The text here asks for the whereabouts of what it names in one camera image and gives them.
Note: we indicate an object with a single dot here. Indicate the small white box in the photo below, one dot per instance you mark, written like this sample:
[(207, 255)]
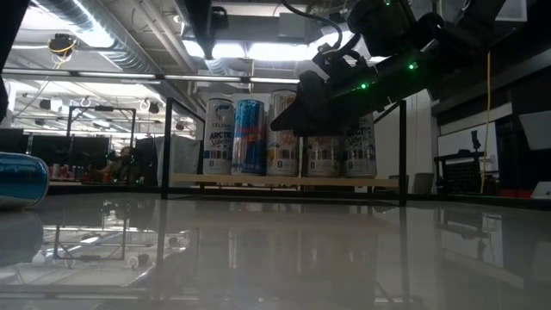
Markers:
[(542, 189)]

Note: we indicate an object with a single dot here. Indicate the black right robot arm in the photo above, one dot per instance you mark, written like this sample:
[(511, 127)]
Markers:
[(443, 30)]

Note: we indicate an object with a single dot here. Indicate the white Celsius can blue band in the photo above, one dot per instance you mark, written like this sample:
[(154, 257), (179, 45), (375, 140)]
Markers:
[(360, 150)]

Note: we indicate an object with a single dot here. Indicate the red strip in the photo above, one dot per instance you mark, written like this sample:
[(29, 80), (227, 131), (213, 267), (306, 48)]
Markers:
[(523, 194)]

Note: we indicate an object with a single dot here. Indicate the white paper sheet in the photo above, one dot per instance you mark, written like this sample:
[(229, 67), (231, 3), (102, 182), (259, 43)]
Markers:
[(536, 129)]

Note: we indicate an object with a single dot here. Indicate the white Celsius can pineapple print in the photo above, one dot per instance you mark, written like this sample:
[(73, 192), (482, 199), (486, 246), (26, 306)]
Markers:
[(323, 161)]

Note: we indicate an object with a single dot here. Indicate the grey fabric cover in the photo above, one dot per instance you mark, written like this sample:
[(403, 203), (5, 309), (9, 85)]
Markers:
[(185, 155)]

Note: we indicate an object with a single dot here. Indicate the person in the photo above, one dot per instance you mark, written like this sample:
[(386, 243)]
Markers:
[(122, 165)]

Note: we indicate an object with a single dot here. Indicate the grey bin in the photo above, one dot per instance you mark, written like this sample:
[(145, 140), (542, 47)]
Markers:
[(424, 183)]

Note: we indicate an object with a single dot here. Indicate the grey ceiling box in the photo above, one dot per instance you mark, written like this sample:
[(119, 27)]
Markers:
[(292, 26)]

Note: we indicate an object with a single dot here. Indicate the silver blue Red Bull can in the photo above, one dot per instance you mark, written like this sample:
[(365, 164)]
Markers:
[(249, 138)]

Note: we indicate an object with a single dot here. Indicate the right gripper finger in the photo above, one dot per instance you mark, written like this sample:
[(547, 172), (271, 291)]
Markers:
[(310, 107)]

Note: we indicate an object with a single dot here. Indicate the silver ceiling duct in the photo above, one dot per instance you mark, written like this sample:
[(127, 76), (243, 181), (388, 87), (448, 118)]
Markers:
[(107, 47)]

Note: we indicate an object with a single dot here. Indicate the white tube light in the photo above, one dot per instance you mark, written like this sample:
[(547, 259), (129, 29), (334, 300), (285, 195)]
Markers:
[(202, 78)]

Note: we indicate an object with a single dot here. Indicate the white ceiling box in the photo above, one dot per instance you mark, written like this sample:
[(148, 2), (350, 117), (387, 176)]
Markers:
[(514, 10)]

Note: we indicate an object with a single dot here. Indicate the grey metal rack beams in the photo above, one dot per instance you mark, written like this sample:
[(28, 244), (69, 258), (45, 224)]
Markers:
[(34, 73)]

